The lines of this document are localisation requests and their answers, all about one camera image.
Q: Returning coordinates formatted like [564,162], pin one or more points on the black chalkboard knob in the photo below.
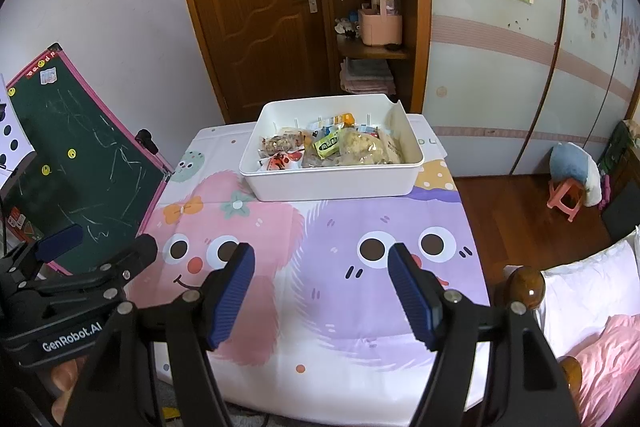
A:
[147,142]

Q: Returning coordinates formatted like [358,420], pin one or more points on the pink basket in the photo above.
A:
[380,29]

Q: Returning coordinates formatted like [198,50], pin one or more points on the black box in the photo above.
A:
[620,214]

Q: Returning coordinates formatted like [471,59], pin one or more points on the beige wafer packet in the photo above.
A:
[392,149]

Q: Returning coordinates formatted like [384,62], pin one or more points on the small gold candy packet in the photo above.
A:
[277,143]

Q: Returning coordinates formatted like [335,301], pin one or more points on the green chalkboard pink frame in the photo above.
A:
[85,167]

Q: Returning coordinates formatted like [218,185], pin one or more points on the wooden corner shelf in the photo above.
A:
[370,53]

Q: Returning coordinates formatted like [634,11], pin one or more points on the cartoon printed tablecloth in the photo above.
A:
[325,332]

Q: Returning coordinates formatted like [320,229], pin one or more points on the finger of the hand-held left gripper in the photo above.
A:
[130,257]
[60,239]

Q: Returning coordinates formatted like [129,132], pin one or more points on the wooden door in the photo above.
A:
[250,7]

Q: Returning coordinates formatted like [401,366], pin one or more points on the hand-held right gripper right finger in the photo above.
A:
[412,297]

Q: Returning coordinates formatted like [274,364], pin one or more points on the white pillow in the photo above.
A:
[637,247]
[585,292]

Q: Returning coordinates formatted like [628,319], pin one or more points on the green snack packet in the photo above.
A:
[326,147]

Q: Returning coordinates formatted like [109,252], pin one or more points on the white plastic bin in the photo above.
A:
[330,187]

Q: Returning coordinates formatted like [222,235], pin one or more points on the clear packet pale crackers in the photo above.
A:
[357,147]

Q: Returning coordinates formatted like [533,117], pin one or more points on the wooden bedpost knob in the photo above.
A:
[525,284]
[571,374]

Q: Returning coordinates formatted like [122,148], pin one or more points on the folded towels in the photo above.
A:
[366,77]

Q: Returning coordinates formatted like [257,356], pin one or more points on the pink quilt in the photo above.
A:
[615,367]

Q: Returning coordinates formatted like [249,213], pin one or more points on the floral wardrobe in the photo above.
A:
[500,67]

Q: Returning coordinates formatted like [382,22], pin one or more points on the person's left hand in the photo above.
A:
[67,382]

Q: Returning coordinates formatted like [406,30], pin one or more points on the red orange snack packet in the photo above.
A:
[280,162]

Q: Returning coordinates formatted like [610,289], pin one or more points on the white dotted board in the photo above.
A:
[12,137]

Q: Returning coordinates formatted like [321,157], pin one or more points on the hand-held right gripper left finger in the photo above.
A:
[232,297]

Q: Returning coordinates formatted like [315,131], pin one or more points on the pink plastic stool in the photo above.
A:
[565,197]

